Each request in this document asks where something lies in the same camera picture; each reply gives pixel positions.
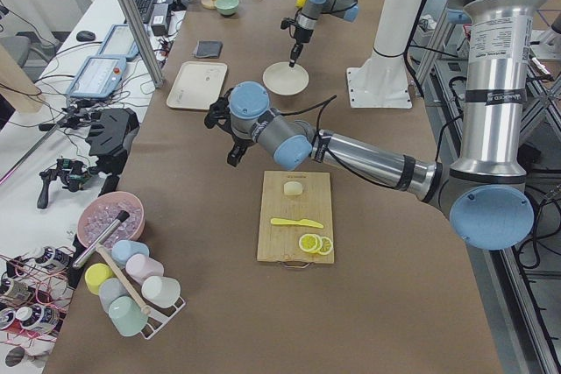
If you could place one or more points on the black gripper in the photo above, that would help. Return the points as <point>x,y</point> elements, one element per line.
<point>239,141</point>
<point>301,35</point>

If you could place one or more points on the cream round plate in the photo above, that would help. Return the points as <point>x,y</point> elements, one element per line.
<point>282,79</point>

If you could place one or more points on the pale white bun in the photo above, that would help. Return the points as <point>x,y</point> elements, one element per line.
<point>293,188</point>

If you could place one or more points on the cream rabbit tray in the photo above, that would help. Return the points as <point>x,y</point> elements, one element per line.
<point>197,85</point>

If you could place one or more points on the mint green bowl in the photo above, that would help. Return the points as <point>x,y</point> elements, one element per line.
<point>227,8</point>

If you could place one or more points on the yellow plastic knife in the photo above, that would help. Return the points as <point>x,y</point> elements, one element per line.
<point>304,222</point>

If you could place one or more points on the grey folded cloth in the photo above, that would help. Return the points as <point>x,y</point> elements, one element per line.
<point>208,49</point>

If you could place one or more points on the bamboo cutting board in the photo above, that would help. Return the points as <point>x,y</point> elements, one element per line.
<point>279,244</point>

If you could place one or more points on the lemon slice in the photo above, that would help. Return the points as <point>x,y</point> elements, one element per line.
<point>315,244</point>

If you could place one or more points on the steel muddler stick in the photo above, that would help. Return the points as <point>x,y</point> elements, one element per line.
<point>80,261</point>

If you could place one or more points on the pink bowl with ice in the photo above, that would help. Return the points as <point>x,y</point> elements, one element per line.
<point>98,215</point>

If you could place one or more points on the blue teach pendant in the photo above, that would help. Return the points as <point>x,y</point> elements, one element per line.
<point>119,41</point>
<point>98,77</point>

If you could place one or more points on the pastel cup rack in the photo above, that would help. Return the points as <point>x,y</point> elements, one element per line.
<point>161,294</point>

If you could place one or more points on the black computer mouse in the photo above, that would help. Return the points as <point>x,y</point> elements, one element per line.
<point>85,36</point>

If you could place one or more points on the aluminium frame post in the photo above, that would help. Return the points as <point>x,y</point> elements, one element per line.
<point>140,37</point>

